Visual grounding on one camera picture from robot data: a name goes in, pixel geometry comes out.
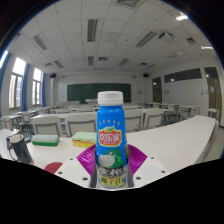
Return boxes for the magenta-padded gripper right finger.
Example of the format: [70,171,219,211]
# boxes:
[125,143,169,188]

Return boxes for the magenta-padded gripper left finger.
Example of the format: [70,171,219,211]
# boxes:
[54,143,100,189]

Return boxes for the blue drink bottle white cap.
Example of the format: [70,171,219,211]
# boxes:
[94,90,130,190]

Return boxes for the flat round red coaster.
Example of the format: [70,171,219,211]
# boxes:
[43,161,64,175]

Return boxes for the green and white sponge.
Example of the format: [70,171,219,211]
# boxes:
[31,134,61,147]

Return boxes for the dark blue mug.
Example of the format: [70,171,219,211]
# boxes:
[6,133,35,166]

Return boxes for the black flat notebook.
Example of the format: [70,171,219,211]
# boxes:
[5,128,33,149]

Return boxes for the dark classroom door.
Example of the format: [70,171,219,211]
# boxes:
[151,77,163,104]

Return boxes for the blue curtain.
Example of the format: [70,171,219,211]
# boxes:
[40,72,47,108]
[21,63,31,112]
[0,51,12,108]

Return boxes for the tall classroom window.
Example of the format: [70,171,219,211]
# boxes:
[8,57,27,110]
[0,49,9,69]
[31,67,44,107]

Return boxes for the long dark high window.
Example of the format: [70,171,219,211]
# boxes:
[163,67,203,84]

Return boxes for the ceiling projector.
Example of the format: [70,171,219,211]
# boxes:
[158,31,176,43]

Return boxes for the ceiling light panels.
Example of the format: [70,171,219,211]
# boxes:
[32,0,215,68]

